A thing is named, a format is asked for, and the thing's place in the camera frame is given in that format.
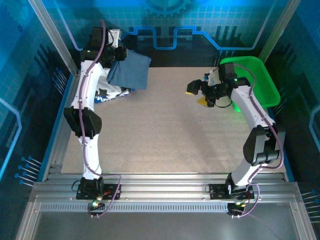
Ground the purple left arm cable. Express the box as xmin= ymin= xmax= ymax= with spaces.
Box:
xmin=78 ymin=19 xmax=123 ymax=218

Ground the white printed t-shirt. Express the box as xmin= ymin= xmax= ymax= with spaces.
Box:
xmin=93 ymin=66 xmax=136 ymax=105

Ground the aluminium frame post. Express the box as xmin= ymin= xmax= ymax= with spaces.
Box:
xmin=27 ymin=0 xmax=80 ymax=77
xmin=257 ymin=0 xmax=301 ymax=68

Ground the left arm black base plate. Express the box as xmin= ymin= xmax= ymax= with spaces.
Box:
xmin=76 ymin=178 xmax=122 ymax=201

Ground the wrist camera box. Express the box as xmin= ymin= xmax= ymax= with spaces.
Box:
xmin=204 ymin=66 xmax=222 ymax=87
xmin=108 ymin=28 xmax=123 ymax=48

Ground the blue t-shirt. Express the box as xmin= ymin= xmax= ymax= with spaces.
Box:
xmin=106 ymin=49 xmax=153 ymax=90

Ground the small lit controller board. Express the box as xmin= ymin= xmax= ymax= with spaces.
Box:
xmin=87 ymin=199 xmax=106 ymax=212
xmin=227 ymin=201 xmax=247 ymax=216

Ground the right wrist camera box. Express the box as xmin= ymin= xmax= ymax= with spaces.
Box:
xmin=204 ymin=66 xmax=222 ymax=87

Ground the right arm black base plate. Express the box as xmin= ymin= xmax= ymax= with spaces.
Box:
xmin=208 ymin=183 xmax=255 ymax=201

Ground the green plastic basket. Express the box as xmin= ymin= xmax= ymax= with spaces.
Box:
xmin=219 ymin=56 xmax=281 ymax=114

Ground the slotted grey cable duct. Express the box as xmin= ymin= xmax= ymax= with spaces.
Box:
xmin=39 ymin=203 xmax=230 ymax=213

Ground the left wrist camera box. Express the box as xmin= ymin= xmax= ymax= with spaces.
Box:
xmin=108 ymin=28 xmax=123 ymax=48

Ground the aluminium frame rail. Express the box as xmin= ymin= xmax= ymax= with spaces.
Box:
xmin=14 ymin=172 xmax=318 ymax=240

